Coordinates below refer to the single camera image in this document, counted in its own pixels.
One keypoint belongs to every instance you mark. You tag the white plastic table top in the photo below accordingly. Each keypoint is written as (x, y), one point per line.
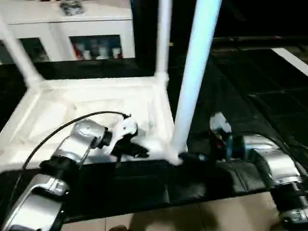
(82, 106)

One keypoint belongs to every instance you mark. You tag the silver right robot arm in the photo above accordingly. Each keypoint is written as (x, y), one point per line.
(274, 163)

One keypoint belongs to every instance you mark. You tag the glossy black long bar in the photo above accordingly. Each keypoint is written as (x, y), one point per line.
(269, 39)

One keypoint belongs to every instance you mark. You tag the white cabinet with glass doors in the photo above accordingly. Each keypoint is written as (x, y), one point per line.
(72, 24)

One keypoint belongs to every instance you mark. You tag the crumpled silver black object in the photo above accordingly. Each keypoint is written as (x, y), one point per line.
(72, 6)

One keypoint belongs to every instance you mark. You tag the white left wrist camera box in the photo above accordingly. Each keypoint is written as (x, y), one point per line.
(124, 132)

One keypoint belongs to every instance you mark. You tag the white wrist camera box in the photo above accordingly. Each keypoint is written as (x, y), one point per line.
(124, 132)
(219, 123)

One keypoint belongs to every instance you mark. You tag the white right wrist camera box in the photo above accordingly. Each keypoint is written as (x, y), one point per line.
(219, 123)

